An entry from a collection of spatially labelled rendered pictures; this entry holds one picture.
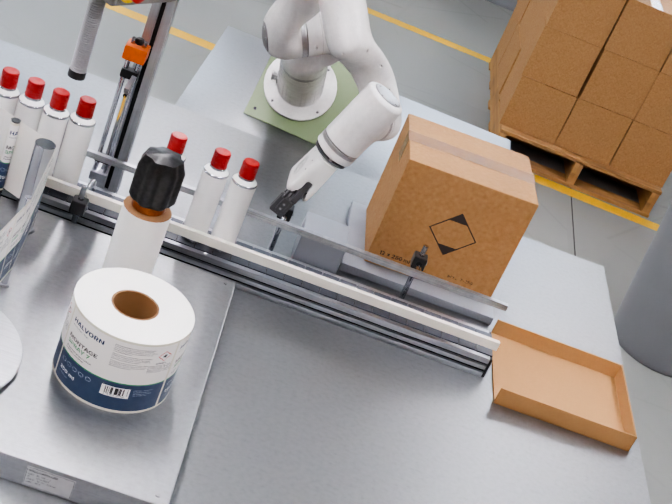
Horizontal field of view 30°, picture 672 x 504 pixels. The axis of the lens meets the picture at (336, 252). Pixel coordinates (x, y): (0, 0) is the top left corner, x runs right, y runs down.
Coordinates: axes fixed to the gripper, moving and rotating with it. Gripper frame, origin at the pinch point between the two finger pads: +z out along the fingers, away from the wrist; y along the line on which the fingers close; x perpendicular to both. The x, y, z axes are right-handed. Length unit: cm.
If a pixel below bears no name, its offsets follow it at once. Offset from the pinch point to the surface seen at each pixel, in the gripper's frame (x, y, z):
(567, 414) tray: 70, 12, -9
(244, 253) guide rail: 0.6, 3.9, 11.7
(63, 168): -37.1, 1.6, 22.8
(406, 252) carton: 32.6, -20.9, -0.1
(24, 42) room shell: -64, -245, 131
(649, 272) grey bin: 159, -183, 15
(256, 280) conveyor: 6.2, 4.4, 14.7
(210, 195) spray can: -12.1, 2.3, 7.0
